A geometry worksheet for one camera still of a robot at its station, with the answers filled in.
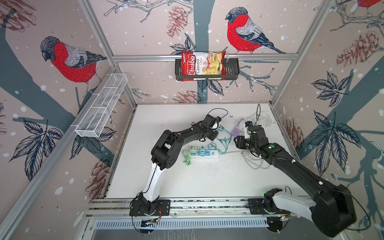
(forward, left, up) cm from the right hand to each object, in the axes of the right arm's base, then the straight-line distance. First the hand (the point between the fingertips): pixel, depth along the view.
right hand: (236, 141), depth 84 cm
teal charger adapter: (-4, +19, -5) cm, 20 cm away
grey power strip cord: (-6, -12, -14) cm, 19 cm away
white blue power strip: (-4, +15, -10) cm, 19 cm away
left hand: (+11, +11, -7) cm, 18 cm away
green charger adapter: (-4, +25, -6) cm, 26 cm away
